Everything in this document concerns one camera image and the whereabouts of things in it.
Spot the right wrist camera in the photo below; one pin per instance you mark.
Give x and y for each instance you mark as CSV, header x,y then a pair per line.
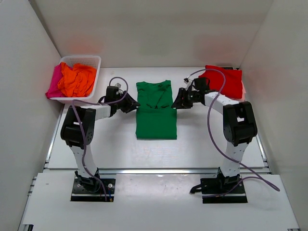
x,y
189,83

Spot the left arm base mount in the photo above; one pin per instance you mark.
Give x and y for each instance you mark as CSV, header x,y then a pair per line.
x,y
90,190

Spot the magenta t shirt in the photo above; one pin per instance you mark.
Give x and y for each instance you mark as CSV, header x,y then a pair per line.
x,y
53,91

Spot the white plastic basket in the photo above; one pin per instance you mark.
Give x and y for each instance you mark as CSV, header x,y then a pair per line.
x,y
90,60

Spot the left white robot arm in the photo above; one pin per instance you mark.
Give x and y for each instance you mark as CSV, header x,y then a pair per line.
x,y
78,128

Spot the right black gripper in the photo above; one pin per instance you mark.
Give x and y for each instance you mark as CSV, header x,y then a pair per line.
x,y
181,102

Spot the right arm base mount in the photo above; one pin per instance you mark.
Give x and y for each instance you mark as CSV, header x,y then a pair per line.
x,y
221,190

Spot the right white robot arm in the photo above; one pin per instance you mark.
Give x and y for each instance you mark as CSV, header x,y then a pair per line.
x,y
239,125

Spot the orange t shirt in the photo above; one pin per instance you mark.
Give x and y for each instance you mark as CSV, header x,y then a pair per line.
x,y
77,81

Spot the red folded t shirt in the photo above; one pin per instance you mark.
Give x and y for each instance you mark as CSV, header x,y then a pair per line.
x,y
233,87

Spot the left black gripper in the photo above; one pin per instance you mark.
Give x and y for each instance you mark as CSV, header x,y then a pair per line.
x,y
130,104

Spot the green t shirt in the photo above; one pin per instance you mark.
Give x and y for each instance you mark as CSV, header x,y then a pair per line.
x,y
155,118

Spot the pink folded t shirt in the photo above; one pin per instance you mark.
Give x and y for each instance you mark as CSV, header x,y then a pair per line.
x,y
243,94

